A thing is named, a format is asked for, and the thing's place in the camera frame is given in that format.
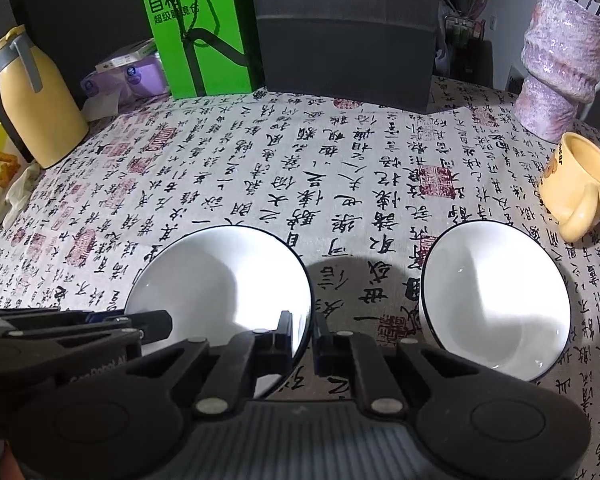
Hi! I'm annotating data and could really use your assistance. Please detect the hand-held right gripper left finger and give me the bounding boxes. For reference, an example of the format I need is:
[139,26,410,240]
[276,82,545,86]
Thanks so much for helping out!
[117,311,293,418]

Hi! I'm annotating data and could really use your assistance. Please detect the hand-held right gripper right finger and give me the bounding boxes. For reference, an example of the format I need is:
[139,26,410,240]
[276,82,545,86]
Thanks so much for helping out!
[313,312,486,418]

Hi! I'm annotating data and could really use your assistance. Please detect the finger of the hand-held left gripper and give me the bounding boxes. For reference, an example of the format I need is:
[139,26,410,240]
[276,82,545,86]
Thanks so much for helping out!
[0,308,173,345]

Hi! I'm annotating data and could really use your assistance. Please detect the white bowl with black rim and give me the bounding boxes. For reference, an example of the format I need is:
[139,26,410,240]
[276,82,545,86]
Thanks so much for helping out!
[419,220,572,380]
[124,225,314,401]

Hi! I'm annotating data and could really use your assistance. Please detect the calligraphy printed tablecloth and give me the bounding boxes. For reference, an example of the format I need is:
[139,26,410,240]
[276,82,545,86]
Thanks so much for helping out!
[0,75,600,480]

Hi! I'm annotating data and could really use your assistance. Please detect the white rubber glove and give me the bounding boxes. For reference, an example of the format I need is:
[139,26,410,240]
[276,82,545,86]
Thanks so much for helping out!
[7,162,43,211]

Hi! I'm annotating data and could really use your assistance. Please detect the yellow thermos jug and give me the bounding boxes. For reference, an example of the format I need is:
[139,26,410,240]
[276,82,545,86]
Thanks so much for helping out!
[0,25,90,170]

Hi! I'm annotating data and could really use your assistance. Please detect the green paper bag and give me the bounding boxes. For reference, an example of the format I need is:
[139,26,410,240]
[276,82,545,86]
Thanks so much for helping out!
[137,0,266,100]

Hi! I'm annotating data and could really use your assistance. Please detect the small white box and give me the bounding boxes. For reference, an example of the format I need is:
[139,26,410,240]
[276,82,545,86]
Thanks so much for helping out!
[94,39,160,75]

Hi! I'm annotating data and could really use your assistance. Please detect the black paper bag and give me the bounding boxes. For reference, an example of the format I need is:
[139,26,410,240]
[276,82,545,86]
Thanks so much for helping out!
[247,0,441,115]

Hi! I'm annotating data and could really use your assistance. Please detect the yellow mug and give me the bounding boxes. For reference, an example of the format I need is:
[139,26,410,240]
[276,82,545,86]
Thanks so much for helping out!
[537,131,600,242]

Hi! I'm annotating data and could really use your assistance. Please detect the purple ceramic vase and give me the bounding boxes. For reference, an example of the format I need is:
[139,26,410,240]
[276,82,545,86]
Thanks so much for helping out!
[513,0,600,144]

